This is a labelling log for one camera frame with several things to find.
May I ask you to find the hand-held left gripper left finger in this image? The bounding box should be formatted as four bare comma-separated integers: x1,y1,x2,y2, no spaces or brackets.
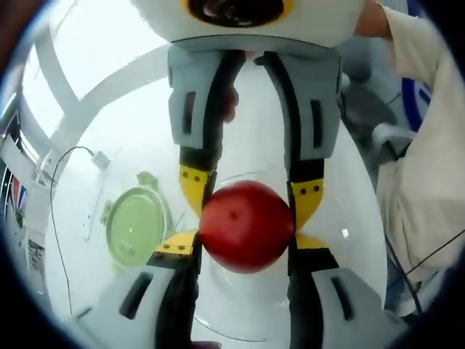
73,230,203,349

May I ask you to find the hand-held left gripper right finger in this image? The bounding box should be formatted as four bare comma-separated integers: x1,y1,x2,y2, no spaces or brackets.
288,232,406,349

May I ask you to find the white power adapter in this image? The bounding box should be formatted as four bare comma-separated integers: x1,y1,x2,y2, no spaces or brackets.
92,151,112,169

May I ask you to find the person's right hand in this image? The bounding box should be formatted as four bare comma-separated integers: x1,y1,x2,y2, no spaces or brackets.
222,82,241,124

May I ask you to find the white chest device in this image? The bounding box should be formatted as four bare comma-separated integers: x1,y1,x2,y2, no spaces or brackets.
370,122,414,161

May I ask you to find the person in beige clothes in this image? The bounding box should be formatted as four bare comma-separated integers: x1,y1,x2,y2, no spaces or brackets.
376,5,465,318

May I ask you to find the clear glass container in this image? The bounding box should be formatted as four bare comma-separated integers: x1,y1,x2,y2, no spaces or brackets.
177,169,352,343

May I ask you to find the green container lid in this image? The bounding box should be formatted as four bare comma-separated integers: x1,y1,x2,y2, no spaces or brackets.
101,169,174,276

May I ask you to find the black device cable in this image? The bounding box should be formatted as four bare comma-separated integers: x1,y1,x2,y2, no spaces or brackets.
384,234,424,318
402,228,465,277

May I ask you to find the person's left hand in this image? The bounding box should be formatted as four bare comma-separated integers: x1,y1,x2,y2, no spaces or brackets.
188,329,224,349

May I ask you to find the white tabletop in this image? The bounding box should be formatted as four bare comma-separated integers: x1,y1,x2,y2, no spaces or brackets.
43,47,389,349

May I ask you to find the red apple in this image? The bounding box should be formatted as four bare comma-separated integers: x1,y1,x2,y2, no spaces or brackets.
198,180,296,274

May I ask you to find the blue white sign board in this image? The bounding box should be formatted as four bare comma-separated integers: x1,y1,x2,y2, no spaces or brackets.
400,77,436,131

